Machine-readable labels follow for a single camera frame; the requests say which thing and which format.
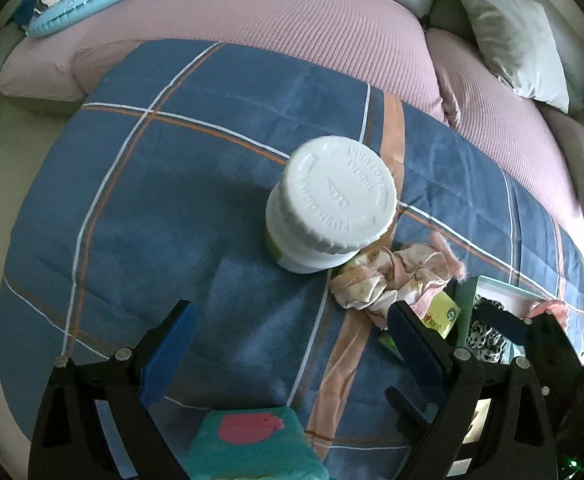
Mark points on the green packet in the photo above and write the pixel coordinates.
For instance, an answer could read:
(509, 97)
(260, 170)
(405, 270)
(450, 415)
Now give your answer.
(442, 312)

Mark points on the green storage box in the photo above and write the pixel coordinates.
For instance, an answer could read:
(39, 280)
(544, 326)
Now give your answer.
(464, 310)

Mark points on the light grey pillow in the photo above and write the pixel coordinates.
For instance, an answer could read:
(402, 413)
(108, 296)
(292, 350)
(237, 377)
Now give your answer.
(512, 35)

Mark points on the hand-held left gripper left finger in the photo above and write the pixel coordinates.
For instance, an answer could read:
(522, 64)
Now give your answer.
(169, 345)

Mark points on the pink floral cloth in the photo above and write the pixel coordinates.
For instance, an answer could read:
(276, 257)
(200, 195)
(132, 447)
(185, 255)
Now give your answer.
(372, 280)

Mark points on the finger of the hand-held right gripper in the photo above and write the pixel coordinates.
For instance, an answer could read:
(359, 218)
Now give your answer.
(497, 322)

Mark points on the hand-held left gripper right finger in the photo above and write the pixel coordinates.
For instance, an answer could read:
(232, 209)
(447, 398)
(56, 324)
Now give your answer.
(417, 350)

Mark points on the leopard print cloth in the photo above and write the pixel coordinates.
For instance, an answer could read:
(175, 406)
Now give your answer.
(487, 345)

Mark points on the teal towel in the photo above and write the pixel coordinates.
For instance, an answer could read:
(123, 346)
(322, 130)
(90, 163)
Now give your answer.
(272, 455)

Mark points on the white bottle with green label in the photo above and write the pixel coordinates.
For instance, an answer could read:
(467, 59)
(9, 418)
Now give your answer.
(332, 190)

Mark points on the blue plaid blanket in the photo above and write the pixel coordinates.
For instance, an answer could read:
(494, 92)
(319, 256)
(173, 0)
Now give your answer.
(171, 210)

